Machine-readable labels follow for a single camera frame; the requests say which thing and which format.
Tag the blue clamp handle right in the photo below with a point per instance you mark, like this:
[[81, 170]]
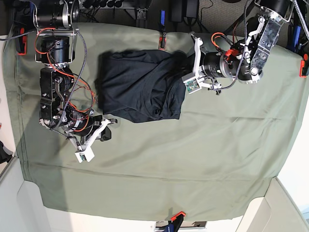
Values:
[[293, 37]]

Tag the top right orange-black clamp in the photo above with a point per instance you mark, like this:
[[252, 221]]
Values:
[[304, 66]]

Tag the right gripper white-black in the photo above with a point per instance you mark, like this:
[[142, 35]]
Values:
[[83, 135]]

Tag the green table cloth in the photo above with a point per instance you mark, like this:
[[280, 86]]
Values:
[[222, 152]]

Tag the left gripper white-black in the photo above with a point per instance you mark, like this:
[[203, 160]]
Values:
[[206, 67]]

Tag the black power adapter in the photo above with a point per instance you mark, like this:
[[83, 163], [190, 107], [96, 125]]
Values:
[[175, 13], [191, 8]]

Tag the top left orange-black clamp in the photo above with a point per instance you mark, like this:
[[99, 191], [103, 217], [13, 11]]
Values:
[[20, 42]]

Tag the dark navy long-sleeve shirt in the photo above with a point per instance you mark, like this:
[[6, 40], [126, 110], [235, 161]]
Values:
[[140, 85]]

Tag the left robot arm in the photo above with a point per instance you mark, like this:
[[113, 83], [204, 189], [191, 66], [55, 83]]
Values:
[[241, 60]]

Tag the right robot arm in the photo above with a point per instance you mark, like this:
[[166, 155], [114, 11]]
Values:
[[67, 100]]

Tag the grey metal bracket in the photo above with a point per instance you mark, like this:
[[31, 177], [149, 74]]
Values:
[[141, 18]]

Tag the bottom centre orange-black clamp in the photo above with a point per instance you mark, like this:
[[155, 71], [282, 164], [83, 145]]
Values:
[[175, 222]]

